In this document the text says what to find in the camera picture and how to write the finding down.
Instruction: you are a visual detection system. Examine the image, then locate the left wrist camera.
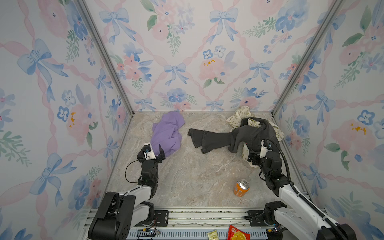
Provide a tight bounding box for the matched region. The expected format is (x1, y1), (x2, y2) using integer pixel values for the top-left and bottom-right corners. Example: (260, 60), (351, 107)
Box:
(143, 143), (156, 160)

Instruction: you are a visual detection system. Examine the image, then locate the cream floral cloth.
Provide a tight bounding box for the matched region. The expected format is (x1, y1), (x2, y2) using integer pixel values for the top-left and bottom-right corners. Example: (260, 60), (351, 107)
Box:
(226, 106), (285, 161)

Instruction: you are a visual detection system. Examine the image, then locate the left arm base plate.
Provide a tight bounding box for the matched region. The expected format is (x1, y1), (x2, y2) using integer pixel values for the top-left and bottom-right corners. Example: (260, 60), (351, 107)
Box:
(138, 210), (170, 228)

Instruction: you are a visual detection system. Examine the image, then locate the dark grey cloth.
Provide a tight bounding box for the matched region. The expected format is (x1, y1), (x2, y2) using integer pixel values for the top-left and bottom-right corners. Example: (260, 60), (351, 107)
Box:
(188, 117), (280, 154)

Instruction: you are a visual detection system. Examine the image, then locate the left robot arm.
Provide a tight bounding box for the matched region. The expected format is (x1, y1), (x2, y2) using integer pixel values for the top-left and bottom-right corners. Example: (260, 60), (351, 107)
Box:
(88, 143), (166, 240)

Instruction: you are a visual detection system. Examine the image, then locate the red snack bag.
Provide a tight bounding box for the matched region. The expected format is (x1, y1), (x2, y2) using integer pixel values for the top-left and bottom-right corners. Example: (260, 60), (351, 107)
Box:
(227, 225), (251, 240)

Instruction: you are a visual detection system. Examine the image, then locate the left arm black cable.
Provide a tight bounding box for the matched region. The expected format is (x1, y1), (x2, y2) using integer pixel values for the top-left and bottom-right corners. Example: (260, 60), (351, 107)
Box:
(124, 158), (145, 185)

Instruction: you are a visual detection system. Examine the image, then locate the green snack packet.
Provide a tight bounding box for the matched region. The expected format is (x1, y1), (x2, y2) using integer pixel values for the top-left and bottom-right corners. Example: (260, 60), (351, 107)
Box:
(207, 230), (219, 240)

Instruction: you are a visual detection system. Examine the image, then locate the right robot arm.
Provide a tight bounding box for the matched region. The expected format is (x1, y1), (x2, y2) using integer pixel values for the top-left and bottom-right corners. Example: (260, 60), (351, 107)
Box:
(247, 147), (357, 240)

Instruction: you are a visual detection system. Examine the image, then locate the orange soda can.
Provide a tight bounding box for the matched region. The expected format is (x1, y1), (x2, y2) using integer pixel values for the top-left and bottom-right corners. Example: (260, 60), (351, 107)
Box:
(234, 180), (250, 197)

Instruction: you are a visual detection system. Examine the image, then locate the aluminium mounting rail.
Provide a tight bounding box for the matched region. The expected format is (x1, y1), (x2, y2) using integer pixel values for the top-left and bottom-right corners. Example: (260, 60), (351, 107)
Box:
(79, 208), (290, 240)

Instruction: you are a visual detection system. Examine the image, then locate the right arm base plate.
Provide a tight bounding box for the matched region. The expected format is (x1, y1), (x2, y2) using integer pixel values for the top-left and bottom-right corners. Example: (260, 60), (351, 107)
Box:
(244, 210), (284, 228)

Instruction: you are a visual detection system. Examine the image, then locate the purple cloth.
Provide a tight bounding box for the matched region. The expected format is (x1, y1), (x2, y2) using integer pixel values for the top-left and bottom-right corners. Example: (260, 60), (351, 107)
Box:
(150, 112), (185, 158)

